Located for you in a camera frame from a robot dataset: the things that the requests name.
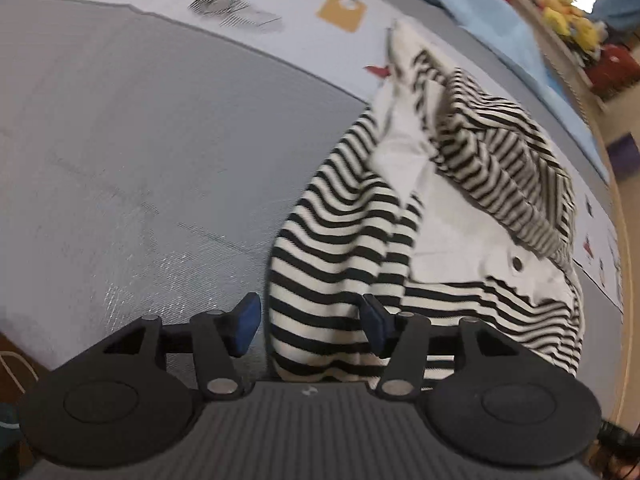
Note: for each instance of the dark red cushion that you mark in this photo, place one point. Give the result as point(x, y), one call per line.
point(612, 72)

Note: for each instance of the white windowsill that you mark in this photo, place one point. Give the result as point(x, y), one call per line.
point(555, 60)

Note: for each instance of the yellow bear plush toy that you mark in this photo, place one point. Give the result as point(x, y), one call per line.
point(582, 35)

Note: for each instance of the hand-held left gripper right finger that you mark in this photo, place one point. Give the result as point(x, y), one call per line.
point(377, 325)

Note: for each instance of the striped hooded shirt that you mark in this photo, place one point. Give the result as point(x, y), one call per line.
point(325, 260)

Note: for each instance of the purple box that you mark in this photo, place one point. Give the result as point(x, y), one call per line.
point(629, 157)

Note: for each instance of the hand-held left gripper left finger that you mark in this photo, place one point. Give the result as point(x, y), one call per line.
point(247, 322)

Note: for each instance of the blue curtain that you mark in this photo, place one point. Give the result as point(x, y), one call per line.
point(620, 7)

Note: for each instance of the light blue sheet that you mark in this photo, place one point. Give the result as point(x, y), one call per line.
point(500, 35)

